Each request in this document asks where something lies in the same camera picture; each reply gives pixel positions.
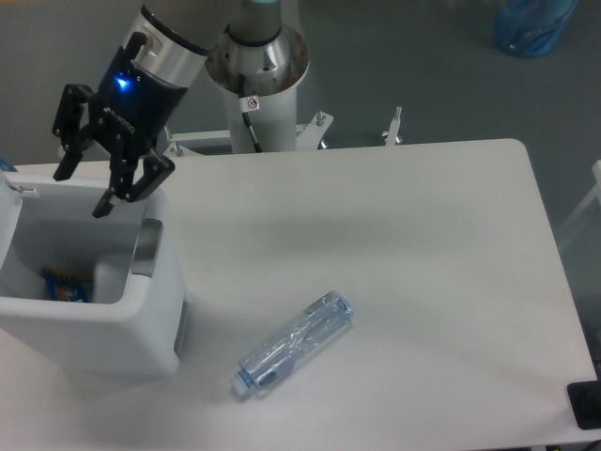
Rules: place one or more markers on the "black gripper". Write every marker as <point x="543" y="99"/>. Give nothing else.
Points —
<point x="130" y="108"/>

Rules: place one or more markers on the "clear plastic water bottle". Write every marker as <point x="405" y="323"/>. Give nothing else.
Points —
<point x="275" y="358"/>

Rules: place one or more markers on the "white paper wrapper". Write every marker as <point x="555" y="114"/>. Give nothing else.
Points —
<point x="110" y="277"/>

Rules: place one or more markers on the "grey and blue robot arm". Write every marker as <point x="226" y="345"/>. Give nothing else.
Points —
<point x="184" y="33"/>

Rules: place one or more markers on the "white trash can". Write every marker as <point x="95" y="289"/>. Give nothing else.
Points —
<point x="49" y="224"/>

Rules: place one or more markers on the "orange blue snack wrapper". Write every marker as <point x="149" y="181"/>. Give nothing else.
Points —
<point x="68" y="287"/>

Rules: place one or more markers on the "blue plastic bag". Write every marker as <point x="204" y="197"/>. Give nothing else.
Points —
<point x="531" y="28"/>

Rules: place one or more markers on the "black device at table edge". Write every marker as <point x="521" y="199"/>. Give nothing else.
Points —
<point x="584" y="398"/>

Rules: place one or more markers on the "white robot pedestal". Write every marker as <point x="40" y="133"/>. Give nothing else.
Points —
<point x="259" y="87"/>

